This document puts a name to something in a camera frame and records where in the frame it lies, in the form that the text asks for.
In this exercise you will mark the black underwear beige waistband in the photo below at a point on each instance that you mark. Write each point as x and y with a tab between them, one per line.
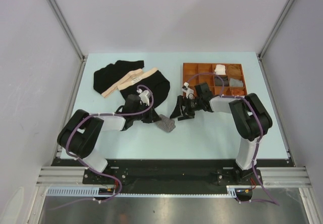
108	79
154	80

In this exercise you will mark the orange rolled cloth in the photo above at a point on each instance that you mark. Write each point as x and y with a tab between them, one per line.
237	92

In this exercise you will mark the white slotted cable duct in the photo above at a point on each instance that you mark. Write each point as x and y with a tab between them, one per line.
102	193

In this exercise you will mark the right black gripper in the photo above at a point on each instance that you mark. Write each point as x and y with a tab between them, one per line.
178	112

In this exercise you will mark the light grey rolled cloth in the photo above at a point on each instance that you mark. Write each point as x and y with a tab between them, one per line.
235	83

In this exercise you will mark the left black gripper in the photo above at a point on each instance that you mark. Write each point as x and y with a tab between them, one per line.
152	116

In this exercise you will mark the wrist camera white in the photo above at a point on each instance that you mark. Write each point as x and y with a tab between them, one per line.
187	90
144	96

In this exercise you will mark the aluminium frame post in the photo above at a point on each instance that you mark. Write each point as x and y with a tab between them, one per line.
53	4
277	25

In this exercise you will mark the dark grey rolled cloth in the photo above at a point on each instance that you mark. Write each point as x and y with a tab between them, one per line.
221	81

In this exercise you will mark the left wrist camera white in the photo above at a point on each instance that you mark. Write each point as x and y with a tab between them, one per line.
144	96

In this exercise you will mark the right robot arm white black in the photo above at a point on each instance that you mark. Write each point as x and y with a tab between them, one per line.
250	117

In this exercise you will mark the wooden compartment tray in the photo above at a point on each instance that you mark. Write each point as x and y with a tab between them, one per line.
198	73

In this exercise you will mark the black underwear beige waistband back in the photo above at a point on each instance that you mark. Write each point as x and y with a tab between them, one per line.
108	79

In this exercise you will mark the right aluminium frame post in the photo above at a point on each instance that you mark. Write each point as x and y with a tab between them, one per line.
277	25

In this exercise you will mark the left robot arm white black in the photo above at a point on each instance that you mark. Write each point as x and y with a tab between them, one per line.
79	136

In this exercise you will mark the aluminium front rail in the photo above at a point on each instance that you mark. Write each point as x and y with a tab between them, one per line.
273	177

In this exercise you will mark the black underwear beige waistband front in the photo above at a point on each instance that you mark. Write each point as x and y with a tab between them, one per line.
154	80

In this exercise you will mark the white rolled cloth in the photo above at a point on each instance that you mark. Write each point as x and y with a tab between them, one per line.
220	69

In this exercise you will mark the grey striped boxer underwear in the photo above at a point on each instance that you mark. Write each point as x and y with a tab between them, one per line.
165	124

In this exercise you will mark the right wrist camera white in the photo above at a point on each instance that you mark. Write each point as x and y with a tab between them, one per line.
187	90

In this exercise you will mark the left aluminium frame post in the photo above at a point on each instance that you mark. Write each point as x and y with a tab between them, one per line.
53	4

